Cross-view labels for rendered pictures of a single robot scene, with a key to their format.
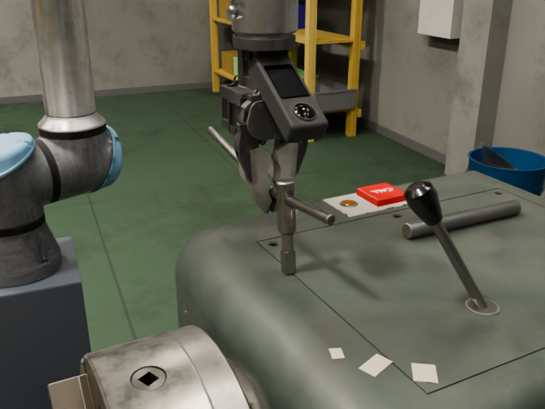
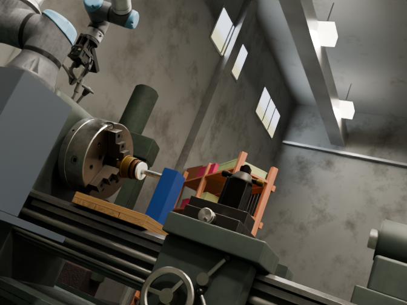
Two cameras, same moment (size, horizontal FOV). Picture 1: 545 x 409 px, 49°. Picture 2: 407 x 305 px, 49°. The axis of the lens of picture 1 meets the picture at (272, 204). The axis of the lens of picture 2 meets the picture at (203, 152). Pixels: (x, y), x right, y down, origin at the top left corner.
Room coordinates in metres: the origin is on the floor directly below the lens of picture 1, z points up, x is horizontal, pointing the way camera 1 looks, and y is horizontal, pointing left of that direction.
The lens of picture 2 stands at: (1.27, 1.78, 0.75)
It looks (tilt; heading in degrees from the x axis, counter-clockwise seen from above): 16 degrees up; 233
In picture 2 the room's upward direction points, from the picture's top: 22 degrees clockwise
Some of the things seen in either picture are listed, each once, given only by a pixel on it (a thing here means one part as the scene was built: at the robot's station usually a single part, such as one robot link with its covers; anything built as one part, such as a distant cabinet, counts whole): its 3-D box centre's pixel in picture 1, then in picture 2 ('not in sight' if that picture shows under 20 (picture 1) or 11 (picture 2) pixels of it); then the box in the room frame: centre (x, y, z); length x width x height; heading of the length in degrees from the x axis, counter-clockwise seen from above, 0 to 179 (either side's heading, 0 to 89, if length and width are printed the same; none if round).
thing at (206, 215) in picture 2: not in sight; (205, 215); (0.44, 0.80, 0.95); 0.07 x 0.04 x 0.04; 27
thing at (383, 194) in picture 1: (382, 195); not in sight; (0.89, -0.18, 1.26); 0.06 x 0.06 x 0.02; 27
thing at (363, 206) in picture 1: (370, 216); not in sight; (0.88, -0.16, 1.23); 0.13 x 0.08 x 0.06; 117
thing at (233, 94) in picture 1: (261, 87); (83, 51); (0.71, 0.01, 1.47); 0.09 x 0.08 x 0.12; 27
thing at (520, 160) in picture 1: (499, 196); not in sight; (3.34, -1.36, 0.29); 0.50 x 0.46 x 0.58; 21
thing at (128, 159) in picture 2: not in sight; (129, 167); (0.42, 0.25, 1.08); 0.09 x 0.09 x 0.09; 27
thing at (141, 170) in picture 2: not in sight; (153, 174); (0.37, 0.35, 1.08); 0.13 x 0.07 x 0.07; 117
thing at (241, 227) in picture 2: not in sight; (228, 235); (0.21, 0.69, 0.95); 0.43 x 0.18 x 0.04; 27
